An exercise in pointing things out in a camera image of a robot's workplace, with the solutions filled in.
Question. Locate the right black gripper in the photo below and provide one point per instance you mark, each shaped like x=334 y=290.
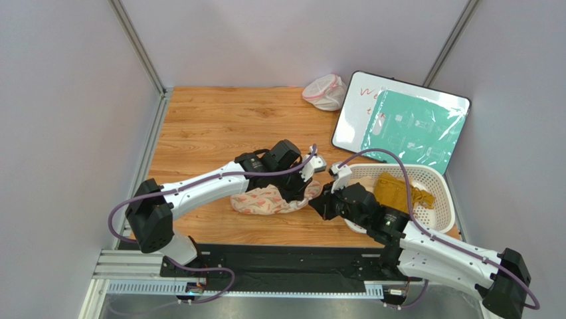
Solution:
x=335 y=200

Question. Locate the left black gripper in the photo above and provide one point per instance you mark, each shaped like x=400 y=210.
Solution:
x=297 y=193

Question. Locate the floral mesh laundry bag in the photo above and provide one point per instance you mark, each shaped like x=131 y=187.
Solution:
x=268 y=201

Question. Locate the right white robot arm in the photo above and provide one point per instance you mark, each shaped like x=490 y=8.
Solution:
x=497 y=280

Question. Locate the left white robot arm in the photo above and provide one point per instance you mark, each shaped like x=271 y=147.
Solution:
x=154 y=208

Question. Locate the beige bra in basket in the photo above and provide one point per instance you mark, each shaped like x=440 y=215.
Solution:
x=367 y=182

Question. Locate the white mesh bag pink trim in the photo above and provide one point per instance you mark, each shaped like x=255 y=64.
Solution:
x=326 y=93

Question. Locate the mustard yellow garment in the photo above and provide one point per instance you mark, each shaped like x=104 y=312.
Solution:
x=392 y=192

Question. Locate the white plastic basket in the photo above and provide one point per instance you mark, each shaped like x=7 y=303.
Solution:
x=442 y=216

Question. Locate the teal instruction sheet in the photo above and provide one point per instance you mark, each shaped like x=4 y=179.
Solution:
x=417 y=129

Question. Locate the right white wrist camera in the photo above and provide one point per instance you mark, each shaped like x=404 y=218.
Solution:
x=341 y=174

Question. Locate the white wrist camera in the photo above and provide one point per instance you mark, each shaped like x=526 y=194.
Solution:
x=341 y=174
x=315 y=166

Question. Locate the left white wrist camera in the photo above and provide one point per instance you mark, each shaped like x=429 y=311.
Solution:
x=315 y=166

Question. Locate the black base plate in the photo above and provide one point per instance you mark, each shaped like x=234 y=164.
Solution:
x=264 y=268

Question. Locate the whiteboard with black frame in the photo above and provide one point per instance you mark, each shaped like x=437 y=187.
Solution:
x=358 y=105

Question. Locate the aluminium rail frame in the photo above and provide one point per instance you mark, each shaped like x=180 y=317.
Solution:
x=132 y=272

